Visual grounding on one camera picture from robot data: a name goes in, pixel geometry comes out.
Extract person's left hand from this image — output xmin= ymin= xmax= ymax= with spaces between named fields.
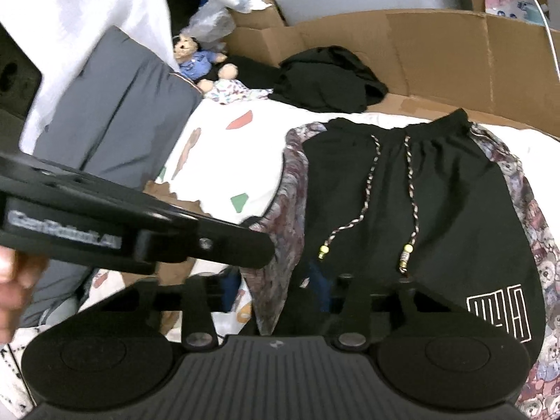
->
xmin=0 ymin=245 xmax=50 ymax=344

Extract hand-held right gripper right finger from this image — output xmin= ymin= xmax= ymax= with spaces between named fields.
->
xmin=306 ymin=271 xmax=465 ymax=347

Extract crumpled black garment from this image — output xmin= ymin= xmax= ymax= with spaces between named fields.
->
xmin=268 ymin=45 xmax=389 ymax=113

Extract clear plastic bag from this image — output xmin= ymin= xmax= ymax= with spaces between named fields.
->
xmin=188 ymin=0 xmax=237 ymax=49

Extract grey folded garment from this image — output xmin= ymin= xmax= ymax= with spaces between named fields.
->
xmin=20 ymin=26 xmax=204 ymax=329

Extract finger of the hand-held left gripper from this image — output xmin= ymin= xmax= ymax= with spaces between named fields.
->
xmin=148 ymin=216 xmax=277 ymax=270

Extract floral patterned cloth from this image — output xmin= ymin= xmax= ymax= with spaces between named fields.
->
xmin=205 ymin=79 xmax=274 ymax=106

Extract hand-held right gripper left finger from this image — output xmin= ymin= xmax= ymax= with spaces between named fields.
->
xmin=87 ymin=270 xmax=240 ymax=347

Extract white cable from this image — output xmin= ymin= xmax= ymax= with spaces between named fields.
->
xmin=514 ymin=0 xmax=560 ymax=75

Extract teddy bear in blue shirt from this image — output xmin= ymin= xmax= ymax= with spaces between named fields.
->
xmin=173 ymin=35 xmax=239 ymax=92

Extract dark flat cloth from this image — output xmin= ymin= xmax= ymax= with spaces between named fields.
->
xmin=225 ymin=55 xmax=283 ymax=84

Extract brown cardboard sheet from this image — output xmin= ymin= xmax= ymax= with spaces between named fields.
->
xmin=223 ymin=0 xmax=560 ymax=136

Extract black shorts with bear-print sides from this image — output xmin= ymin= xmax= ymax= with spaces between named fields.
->
xmin=243 ymin=108 xmax=560 ymax=420

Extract cream bear-print blanket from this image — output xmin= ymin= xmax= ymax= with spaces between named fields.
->
xmin=0 ymin=100 xmax=560 ymax=420

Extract pink tissue packet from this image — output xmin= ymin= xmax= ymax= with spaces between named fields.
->
xmin=483 ymin=0 xmax=547 ymax=27

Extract white garment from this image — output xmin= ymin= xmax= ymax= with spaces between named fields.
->
xmin=0 ymin=0 xmax=180 ymax=154

